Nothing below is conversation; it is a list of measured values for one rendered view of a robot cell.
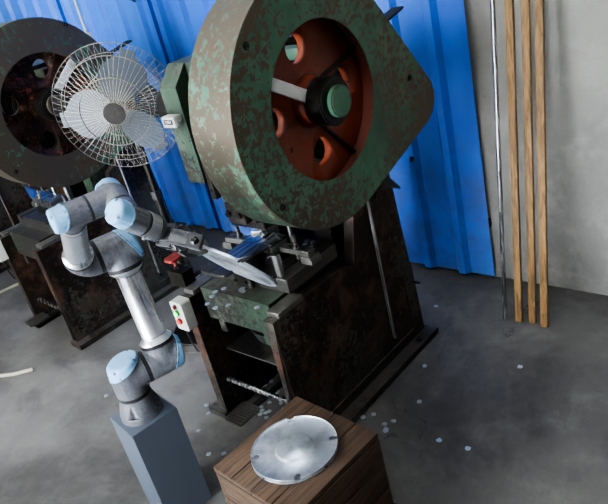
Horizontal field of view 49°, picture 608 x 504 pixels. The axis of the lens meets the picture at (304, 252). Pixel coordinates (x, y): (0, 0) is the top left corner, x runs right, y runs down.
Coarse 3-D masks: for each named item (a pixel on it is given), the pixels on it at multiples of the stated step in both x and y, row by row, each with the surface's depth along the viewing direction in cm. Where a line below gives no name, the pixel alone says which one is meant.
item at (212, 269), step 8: (232, 248) 260; (240, 248) 258; (248, 248) 256; (256, 248) 255; (264, 248) 254; (240, 256) 251; (248, 256) 251; (256, 256) 252; (208, 264) 253; (216, 264) 251; (256, 264) 255; (208, 272) 247; (216, 272) 245; (224, 272) 243; (232, 272) 244; (240, 280) 257; (248, 280) 254
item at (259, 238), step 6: (252, 234) 269; (258, 234) 267; (264, 234) 266; (270, 234) 265; (282, 234) 262; (246, 240) 265; (252, 240) 263; (258, 240) 262; (264, 240) 261; (270, 240) 259; (276, 240) 258; (282, 240) 261; (270, 246) 256; (276, 246) 259; (264, 252) 261; (270, 252) 258; (276, 252) 259
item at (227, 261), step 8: (208, 248) 198; (208, 256) 213; (216, 256) 205; (224, 256) 197; (232, 256) 195; (224, 264) 214; (232, 264) 211; (240, 264) 198; (248, 264) 196; (240, 272) 216; (248, 272) 212; (256, 272) 200; (256, 280) 217; (264, 280) 209; (272, 280) 203
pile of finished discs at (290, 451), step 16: (304, 416) 226; (272, 432) 223; (288, 432) 221; (304, 432) 220; (320, 432) 218; (256, 448) 218; (272, 448) 216; (288, 448) 214; (304, 448) 212; (320, 448) 211; (336, 448) 209; (256, 464) 211; (272, 464) 210; (288, 464) 208; (304, 464) 207; (320, 464) 205; (272, 480) 203; (288, 480) 201; (304, 480) 202
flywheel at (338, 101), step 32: (320, 32) 213; (288, 64) 204; (320, 64) 215; (352, 64) 228; (288, 96) 199; (320, 96) 201; (352, 96) 230; (288, 128) 208; (320, 128) 220; (352, 128) 232; (352, 160) 232
